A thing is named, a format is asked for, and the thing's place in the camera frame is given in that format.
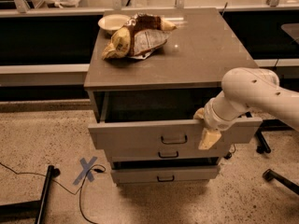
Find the blue tape cross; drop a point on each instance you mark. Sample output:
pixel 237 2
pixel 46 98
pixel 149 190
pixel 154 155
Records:
pixel 86 166

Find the yellow brown chip bag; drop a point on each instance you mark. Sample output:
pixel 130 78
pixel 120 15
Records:
pixel 139 37

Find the black stand foot right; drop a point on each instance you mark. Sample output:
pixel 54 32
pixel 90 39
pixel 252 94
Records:
pixel 269 175

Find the grey drawer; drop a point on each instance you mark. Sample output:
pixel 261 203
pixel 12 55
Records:
pixel 161 175
pixel 168 153
pixel 147 134

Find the black stand leg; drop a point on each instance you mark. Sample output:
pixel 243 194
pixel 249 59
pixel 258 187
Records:
pixel 262 146
pixel 31 209

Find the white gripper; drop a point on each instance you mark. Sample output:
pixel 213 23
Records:
pixel 212 117

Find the grey bottom drawer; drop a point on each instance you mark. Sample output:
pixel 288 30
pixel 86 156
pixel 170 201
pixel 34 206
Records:
pixel 161 175

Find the white bowl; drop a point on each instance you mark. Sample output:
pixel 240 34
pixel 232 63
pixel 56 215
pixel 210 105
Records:
pixel 112 23

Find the grey top drawer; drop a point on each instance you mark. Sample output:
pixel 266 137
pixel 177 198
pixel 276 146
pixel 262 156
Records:
pixel 147 134

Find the grey middle drawer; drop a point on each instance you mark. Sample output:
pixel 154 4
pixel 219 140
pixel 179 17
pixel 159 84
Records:
pixel 168 153

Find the black stand leg right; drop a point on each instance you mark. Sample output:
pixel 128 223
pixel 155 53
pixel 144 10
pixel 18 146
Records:
pixel 262 146

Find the grey drawer cabinet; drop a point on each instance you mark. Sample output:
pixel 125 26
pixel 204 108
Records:
pixel 173 82

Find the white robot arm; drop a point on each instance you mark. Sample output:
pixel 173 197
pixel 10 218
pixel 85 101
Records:
pixel 241 89

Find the black stand leg left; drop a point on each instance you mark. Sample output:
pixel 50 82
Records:
pixel 31 209

